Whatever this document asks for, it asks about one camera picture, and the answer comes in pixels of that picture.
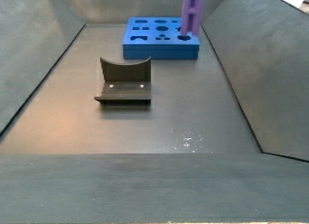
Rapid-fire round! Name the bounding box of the purple three prong object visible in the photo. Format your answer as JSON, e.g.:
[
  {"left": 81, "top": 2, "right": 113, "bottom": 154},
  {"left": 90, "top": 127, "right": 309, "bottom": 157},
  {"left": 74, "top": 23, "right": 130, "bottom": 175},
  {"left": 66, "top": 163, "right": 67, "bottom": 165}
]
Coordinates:
[{"left": 181, "top": 0, "right": 205, "bottom": 36}]

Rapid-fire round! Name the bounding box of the blue foam shape board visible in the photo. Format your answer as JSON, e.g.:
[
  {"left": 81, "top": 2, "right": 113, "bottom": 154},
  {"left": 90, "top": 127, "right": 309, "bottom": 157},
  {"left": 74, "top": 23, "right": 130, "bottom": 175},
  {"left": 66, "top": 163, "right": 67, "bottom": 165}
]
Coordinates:
[{"left": 122, "top": 17, "right": 201, "bottom": 60}]

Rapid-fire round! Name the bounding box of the black curved holder stand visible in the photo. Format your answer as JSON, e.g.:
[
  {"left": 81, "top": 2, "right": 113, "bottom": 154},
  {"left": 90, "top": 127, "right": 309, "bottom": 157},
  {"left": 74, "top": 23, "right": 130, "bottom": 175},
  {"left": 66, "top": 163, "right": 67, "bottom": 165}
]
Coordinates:
[{"left": 94, "top": 59, "right": 153, "bottom": 103}]

